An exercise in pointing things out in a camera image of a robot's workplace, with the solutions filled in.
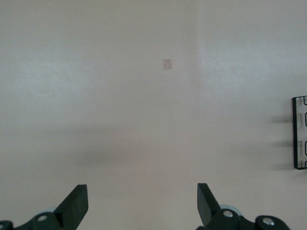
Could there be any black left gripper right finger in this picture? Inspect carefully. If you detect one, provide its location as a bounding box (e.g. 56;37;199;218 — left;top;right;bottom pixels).
197;183;221;230

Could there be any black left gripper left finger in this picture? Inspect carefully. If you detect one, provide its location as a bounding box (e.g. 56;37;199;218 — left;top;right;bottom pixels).
54;184;89;230

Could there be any black wire cup holder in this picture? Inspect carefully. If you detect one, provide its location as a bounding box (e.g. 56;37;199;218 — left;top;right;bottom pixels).
292;95;307;170

